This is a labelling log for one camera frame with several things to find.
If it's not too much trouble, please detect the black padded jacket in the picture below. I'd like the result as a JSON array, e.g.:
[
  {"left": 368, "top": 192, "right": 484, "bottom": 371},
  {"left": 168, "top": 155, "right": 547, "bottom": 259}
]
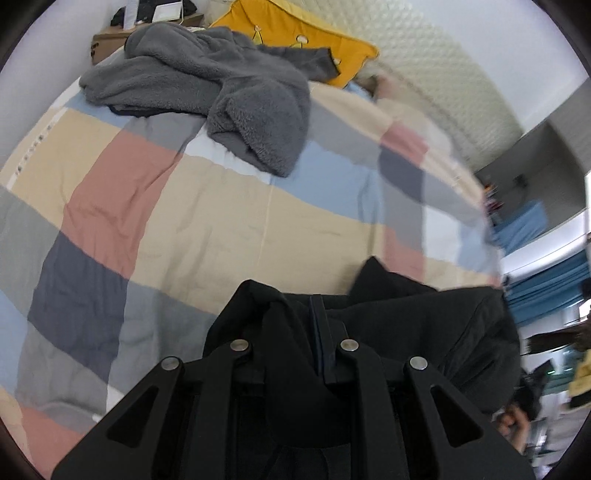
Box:
[{"left": 201, "top": 256, "right": 523, "bottom": 416}]

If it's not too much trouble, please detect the person's right hand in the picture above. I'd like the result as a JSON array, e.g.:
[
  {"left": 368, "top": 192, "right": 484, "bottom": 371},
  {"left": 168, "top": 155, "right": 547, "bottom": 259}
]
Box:
[{"left": 495, "top": 404, "right": 531, "bottom": 454}]

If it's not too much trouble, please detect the blue curtain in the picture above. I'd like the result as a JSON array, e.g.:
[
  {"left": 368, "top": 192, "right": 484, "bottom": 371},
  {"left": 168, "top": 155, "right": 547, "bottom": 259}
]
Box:
[{"left": 505, "top": 251, "right": 590, "bottom": 327}]

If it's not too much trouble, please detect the colourful checked bed quilt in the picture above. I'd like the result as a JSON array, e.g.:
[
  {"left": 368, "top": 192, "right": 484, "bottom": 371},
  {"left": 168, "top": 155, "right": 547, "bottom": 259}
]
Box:
[{"left": 1, "top": 73, "right": 500, "bottom": 479}]

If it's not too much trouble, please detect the blue towel on chair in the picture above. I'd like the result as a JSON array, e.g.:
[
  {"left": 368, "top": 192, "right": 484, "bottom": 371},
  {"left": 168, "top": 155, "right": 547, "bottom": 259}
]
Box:
[{"left": 492, "top": 200, "right": 549, "bottom": 255}]

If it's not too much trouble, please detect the grey built-in wardrobe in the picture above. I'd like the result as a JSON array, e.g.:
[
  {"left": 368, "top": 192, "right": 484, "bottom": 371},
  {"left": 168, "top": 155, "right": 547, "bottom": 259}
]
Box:
[{"left": 477, "top": 81, "right": 591, "bottom": 229}]

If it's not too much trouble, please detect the grey fleece robe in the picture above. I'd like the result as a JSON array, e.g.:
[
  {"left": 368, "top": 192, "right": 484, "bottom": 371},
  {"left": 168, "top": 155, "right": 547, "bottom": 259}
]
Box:
[{"left": 79, "top": 23, "right": 339, "bottom": 178}]

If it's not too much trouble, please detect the cream quilted headboard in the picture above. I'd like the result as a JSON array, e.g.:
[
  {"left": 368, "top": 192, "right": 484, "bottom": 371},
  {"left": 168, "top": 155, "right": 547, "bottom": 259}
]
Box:
[{"left": 294, "top": 1, "right": 523, "bottom": 171}]

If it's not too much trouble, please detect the brown cardboard box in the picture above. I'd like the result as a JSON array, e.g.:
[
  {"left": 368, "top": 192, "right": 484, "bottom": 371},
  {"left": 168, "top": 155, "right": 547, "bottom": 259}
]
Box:
[{"left": 90, "top": 13, "right": 204, "bottom": 65}]

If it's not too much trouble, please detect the yellow pillow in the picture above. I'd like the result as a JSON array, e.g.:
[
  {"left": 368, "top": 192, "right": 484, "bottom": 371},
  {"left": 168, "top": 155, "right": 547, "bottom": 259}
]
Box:
[{"left": 212, "top": 0, "right": 379, "bottom": 88}]

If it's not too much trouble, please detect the black bag on box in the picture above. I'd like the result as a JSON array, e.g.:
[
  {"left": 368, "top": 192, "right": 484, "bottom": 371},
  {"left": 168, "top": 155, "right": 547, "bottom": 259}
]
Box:
[{"left": 127, "top": 0, "right": 197, "bottom": 26}]

